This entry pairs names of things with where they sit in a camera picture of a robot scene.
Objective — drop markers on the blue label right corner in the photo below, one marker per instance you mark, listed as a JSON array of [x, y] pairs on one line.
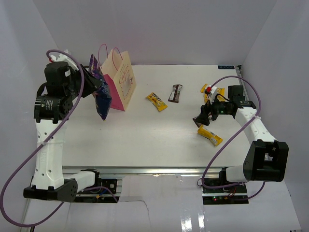
[[226, 67]]

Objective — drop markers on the yellow snack bar near front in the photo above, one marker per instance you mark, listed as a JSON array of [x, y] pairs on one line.
[[213, 138]]

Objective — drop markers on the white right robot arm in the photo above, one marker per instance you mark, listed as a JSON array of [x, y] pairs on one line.
[[267, 157]]

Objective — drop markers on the dark blue purple snack bag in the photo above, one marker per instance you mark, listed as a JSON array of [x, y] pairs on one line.
[[102, 95]]

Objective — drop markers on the pink cream paper bag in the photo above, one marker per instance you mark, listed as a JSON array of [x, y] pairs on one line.
[[118, 73]]

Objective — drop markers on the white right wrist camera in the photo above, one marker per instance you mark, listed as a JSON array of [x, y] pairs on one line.
[[210, 93]]

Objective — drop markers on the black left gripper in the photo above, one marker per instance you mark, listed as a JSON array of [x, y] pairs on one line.
[[91, 81]]

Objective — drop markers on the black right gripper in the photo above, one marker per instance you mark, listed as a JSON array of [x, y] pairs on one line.
[[203, 118]]

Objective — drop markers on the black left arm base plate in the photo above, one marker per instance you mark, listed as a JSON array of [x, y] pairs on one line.
[[111, 184]]

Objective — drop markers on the brown chocolate bar centre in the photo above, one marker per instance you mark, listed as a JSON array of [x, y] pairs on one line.
[[175, 94]]

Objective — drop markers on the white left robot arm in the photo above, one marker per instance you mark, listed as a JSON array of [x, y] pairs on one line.
[[53, 104]]

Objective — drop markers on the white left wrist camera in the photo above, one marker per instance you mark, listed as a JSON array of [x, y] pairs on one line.
[[60, 57]]

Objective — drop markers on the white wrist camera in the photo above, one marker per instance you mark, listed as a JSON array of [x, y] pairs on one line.
[[60, 57], [210, 93]]

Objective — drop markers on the yellow m&m packet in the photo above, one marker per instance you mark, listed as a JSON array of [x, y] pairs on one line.
[[157, 102], [220, 93]]

